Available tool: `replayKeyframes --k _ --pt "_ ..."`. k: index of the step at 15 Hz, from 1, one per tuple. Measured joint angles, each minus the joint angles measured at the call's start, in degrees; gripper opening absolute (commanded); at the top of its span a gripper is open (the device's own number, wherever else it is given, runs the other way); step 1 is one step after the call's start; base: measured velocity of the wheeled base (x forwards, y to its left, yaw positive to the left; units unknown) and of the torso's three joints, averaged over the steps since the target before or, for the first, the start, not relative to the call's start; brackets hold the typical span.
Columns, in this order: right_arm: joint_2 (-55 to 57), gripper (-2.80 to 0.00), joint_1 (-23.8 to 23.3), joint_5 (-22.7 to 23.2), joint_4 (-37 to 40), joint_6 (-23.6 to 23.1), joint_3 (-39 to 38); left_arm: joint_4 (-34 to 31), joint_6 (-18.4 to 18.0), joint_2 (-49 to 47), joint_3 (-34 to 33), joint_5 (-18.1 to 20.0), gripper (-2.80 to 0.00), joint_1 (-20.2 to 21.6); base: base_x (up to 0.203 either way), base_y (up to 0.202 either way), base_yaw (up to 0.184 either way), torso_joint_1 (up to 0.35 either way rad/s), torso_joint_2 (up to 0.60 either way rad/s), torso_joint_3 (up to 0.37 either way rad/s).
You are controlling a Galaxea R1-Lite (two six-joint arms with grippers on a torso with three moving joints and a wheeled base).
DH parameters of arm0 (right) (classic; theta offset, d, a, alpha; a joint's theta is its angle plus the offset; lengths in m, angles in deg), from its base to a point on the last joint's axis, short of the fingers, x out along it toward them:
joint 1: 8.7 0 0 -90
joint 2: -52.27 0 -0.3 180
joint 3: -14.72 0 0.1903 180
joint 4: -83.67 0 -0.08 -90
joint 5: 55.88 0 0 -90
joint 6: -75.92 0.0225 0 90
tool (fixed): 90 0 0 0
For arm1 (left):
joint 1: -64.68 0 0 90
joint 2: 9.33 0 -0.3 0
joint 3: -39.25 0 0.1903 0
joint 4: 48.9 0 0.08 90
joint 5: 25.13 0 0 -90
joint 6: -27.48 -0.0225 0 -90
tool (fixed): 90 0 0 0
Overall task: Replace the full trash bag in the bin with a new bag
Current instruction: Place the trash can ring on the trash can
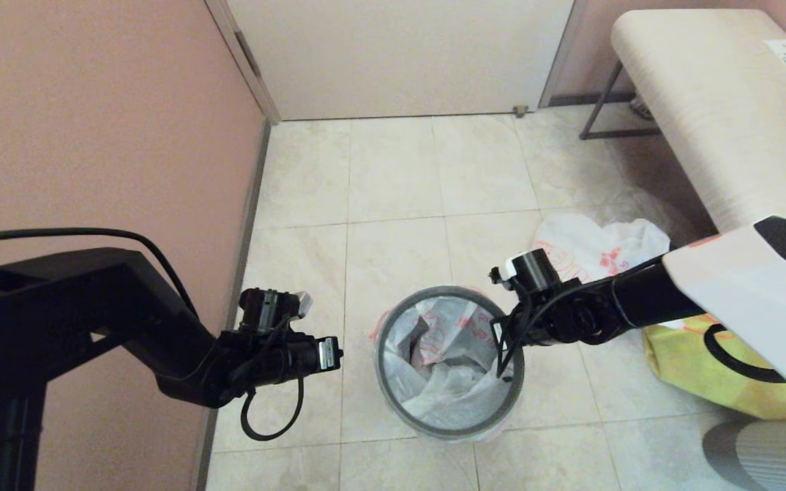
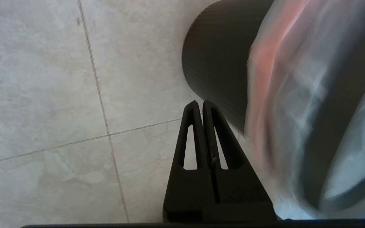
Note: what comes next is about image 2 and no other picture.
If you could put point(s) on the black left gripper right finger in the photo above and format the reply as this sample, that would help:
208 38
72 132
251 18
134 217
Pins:
242 193

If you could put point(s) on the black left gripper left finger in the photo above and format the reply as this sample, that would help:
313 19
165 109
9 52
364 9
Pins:
185 193

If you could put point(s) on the white plastic bag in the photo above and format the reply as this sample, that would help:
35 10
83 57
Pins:
290 95

